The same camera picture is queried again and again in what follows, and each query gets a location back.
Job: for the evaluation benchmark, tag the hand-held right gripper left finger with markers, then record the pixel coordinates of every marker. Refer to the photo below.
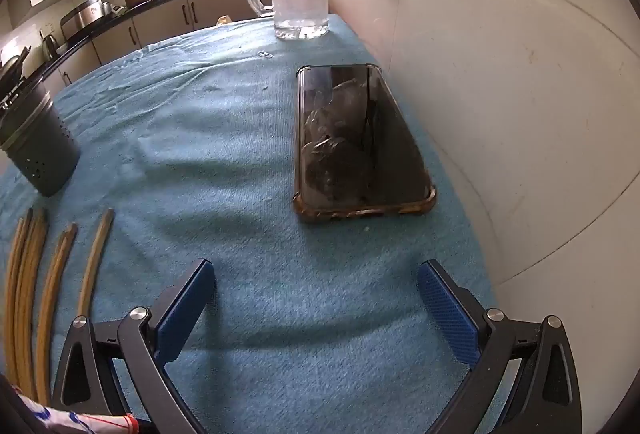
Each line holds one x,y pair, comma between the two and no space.
185,309

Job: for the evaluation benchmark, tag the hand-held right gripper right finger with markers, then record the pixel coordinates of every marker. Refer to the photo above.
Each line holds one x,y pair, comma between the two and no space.
445,309

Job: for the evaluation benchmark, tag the dark perforated utensil holder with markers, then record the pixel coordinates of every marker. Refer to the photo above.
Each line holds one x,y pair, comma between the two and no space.
45,154

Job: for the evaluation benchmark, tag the blue towel cloth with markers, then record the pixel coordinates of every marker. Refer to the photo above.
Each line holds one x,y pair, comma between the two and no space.
225,164

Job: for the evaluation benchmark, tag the person's patterned clothing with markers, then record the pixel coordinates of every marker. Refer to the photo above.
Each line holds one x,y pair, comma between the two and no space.
65,419

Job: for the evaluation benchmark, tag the black smartphone in clear case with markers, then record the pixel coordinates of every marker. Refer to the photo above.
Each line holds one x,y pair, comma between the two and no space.
350,139

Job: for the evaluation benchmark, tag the small metal paper clip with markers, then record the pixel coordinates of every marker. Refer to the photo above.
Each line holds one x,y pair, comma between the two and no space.
265,54

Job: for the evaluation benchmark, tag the yellow plastic bag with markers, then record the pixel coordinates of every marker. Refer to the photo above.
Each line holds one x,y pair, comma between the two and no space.
222,20

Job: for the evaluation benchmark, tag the cream base cabinets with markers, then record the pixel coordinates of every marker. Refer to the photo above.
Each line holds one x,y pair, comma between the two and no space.
165,17

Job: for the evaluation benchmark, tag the dark electric kettle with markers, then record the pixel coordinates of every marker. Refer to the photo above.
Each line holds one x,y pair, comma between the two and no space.
48,45

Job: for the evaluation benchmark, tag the black wok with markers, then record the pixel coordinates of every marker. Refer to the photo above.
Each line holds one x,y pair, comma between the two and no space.
12,67

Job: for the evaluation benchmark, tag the black kitchen countertop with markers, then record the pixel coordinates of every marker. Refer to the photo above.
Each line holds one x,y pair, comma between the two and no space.
125,14

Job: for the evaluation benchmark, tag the silver rice cooker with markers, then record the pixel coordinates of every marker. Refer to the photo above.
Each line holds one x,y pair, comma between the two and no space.
85,14

